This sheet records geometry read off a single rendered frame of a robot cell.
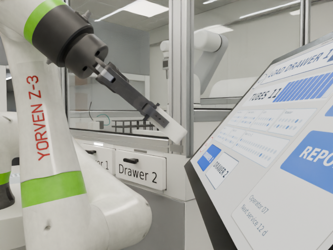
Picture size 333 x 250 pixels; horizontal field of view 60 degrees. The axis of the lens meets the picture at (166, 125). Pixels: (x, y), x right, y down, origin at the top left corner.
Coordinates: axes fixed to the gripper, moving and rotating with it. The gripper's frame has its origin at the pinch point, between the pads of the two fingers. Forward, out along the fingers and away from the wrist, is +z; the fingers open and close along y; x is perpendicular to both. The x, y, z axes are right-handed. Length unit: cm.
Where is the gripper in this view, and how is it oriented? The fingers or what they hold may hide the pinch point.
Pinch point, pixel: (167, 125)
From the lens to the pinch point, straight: 50.9
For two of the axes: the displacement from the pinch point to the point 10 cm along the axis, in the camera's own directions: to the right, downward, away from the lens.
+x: -6.5, 7.6, 0.4
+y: -0.1, -0.5, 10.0
